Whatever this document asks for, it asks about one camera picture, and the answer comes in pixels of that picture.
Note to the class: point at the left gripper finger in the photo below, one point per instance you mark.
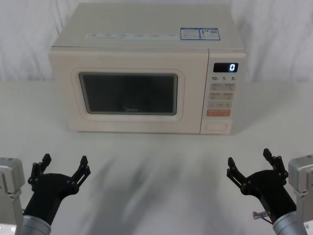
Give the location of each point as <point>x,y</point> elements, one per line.
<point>36,171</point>
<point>82,171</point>

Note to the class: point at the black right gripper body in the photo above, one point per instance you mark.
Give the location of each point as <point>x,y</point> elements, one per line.
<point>266,188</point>

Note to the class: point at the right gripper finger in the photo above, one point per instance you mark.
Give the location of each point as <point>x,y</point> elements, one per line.
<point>236,173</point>
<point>278,165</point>

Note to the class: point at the cream microwave oven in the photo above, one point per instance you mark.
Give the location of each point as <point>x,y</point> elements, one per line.
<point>137,56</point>

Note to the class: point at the white table cloth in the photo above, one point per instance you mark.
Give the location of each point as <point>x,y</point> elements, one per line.
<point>156,186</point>

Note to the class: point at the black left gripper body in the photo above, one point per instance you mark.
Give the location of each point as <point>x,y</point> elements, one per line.
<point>49,193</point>

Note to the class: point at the white curtain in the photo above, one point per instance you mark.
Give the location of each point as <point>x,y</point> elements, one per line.
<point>24,36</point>

